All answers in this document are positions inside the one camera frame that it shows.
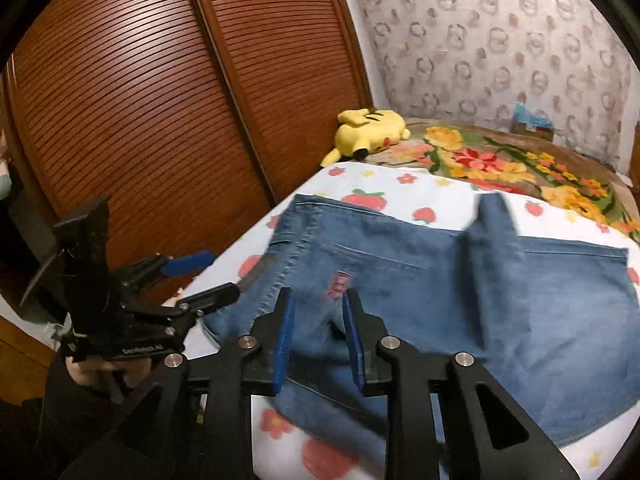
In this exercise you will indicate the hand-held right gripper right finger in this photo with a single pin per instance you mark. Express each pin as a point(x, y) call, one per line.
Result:
point(352, 340)

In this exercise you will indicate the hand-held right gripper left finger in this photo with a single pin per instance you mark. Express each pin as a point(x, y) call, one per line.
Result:
point(282, 340)

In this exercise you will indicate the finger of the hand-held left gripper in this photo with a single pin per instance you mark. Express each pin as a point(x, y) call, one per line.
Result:
point(215, 297)
point(190, 261)

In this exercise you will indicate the blue denim pants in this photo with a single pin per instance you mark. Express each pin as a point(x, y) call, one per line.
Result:
point(550, 320)

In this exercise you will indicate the person's left hand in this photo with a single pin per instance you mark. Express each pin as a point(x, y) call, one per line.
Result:
point(95, 372)

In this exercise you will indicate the white strawberry print sheet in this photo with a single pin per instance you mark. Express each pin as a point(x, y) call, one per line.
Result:
point(415, 185)

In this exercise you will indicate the brown louvered wooden wardrobe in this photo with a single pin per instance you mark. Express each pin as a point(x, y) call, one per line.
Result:
point(150, 85)

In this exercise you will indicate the yellow plush toy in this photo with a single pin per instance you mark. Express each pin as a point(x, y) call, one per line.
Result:
point(365, 132)

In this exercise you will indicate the floral blanket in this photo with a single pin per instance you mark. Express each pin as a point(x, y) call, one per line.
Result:
point(500, 160)

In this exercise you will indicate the cardboard box with blue cloth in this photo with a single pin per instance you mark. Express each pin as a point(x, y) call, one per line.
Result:
point(532, 122)

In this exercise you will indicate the circle pattern sheer curtain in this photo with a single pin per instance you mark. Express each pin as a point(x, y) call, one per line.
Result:
point(490, 35)

